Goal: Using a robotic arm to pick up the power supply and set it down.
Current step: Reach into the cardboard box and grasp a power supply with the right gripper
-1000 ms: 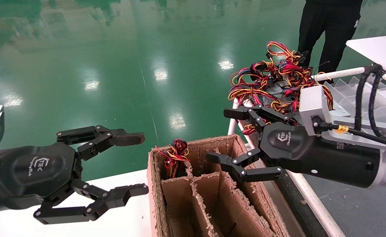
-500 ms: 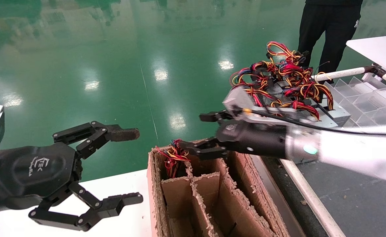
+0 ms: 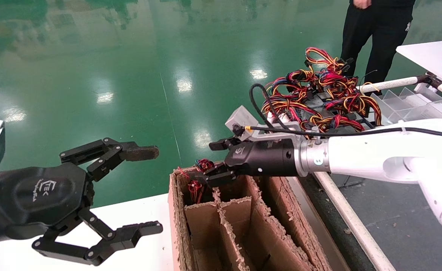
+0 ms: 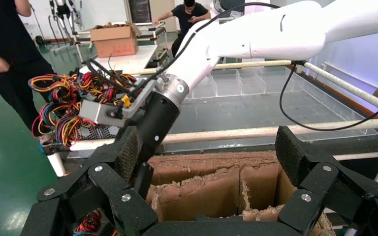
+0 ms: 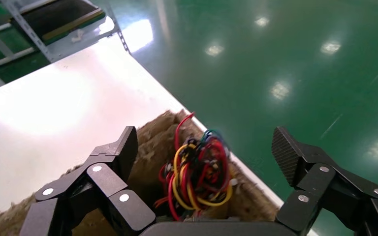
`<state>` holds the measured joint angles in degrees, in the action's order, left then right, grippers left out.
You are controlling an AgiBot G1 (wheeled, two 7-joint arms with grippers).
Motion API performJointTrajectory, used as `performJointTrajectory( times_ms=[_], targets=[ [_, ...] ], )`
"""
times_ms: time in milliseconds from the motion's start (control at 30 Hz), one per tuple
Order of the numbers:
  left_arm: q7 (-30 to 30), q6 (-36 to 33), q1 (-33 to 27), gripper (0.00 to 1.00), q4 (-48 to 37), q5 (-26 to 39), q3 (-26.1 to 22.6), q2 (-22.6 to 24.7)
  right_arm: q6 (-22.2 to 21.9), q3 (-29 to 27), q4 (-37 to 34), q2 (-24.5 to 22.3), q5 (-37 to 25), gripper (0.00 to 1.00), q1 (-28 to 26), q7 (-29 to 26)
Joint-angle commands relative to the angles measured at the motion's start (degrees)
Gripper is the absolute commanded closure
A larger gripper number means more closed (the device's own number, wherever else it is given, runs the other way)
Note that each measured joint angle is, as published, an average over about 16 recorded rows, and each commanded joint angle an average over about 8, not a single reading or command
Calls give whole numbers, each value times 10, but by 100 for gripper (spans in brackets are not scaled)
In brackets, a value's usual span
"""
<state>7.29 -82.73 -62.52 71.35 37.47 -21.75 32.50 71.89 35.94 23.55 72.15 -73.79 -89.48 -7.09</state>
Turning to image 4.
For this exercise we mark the closed brown cardboard carton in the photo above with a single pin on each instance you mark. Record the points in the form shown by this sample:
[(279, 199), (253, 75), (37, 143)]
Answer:
[(114, 42)]

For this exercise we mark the bystander in black clothes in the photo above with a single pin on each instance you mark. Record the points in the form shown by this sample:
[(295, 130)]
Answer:
[(13, 39)]

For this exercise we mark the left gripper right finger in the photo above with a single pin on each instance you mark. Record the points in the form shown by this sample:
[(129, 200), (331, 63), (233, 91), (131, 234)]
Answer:
[(326, 182)]

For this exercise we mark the cardboard divider insert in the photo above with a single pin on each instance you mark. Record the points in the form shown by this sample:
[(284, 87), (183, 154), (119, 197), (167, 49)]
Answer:
[(257, 185)]

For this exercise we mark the white cart rail pipe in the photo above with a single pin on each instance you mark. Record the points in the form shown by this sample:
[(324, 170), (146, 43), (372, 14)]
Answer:
[(339, 83), (254, 64)]

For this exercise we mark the clear acrylic divider tray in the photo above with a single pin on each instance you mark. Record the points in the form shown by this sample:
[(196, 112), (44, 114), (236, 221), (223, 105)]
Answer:
[(257, 97)]

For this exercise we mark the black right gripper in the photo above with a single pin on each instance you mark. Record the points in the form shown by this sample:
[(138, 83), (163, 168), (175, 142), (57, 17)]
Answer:
[(156, 127)]

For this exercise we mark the grey power supply mesh side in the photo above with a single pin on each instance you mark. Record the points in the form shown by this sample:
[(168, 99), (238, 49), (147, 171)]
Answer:
[(99, 132)]

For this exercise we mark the background robot on stand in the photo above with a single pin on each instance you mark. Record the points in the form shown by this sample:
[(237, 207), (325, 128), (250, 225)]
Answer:
[(62, 8)]

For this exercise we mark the white table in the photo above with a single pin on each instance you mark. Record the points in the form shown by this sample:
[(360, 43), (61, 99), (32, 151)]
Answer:
[(133, 60)]

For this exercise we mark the long white cart pipe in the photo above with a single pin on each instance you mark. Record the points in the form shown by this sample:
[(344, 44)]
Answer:
[(225, 133)]

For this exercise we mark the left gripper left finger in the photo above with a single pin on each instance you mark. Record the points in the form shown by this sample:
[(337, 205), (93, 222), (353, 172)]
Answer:
[(107, 182)]

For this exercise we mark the dark door panel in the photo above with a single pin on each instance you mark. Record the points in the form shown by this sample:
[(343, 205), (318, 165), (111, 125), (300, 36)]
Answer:
[(140, 9)]

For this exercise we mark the worn brown cardboard box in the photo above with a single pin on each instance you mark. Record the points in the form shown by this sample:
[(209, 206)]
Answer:
[(208, 192)]

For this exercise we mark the seated person black shirt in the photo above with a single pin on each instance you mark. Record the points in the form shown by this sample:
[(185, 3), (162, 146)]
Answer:
[(189, 14)]

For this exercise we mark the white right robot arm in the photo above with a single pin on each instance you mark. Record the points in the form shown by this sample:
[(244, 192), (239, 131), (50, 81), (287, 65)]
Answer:
[(257, 35)]

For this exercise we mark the short white cart pipe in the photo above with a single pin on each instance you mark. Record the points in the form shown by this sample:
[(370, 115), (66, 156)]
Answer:
[(355, 157)]

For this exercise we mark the bystander left forearm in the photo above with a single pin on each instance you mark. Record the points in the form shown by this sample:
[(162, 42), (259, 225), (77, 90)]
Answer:
[(22, 6)]

